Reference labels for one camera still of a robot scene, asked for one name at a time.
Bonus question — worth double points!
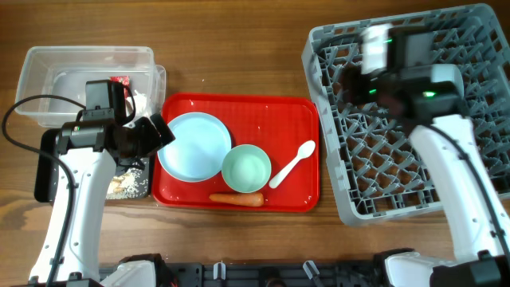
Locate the rice and food scraps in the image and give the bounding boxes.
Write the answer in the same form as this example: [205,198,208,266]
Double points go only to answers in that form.
[106,168,149,200]

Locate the white tissue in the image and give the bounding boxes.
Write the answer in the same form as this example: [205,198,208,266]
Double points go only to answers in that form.
[125,91,152,120]

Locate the red snack wrapper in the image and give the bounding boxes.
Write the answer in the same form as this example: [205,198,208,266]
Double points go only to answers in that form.
[108,76,131,90]

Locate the light blue plate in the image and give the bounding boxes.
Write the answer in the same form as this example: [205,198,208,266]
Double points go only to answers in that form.
[158,112,232,183]

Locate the white plastic spoon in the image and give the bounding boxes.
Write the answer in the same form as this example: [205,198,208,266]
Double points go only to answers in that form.
[269,140,316,189]

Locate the green bowl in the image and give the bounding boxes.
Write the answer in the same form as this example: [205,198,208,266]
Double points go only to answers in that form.
[222,144,272,194]

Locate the orange carrot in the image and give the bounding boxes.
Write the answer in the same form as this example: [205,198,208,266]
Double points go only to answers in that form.
[209,193,265,207]

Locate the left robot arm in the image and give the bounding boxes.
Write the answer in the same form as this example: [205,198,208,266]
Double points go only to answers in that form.
[29,80,174,286]

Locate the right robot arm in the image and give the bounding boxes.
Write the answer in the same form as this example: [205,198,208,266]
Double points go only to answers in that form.
[343,24,509,286]

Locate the black food waste tray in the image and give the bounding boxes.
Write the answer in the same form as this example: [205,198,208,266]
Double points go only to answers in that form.
[33,124,157,204]

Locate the grey dishwasher rack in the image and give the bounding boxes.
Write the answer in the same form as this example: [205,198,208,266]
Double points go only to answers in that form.
[301,4,509,226]

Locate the clear plastic waste bin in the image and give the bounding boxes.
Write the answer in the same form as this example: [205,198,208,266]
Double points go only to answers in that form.
[15,46,166,114]

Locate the red serving tray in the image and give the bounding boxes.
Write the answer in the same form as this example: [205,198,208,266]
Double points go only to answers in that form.
[151,92,320,213]

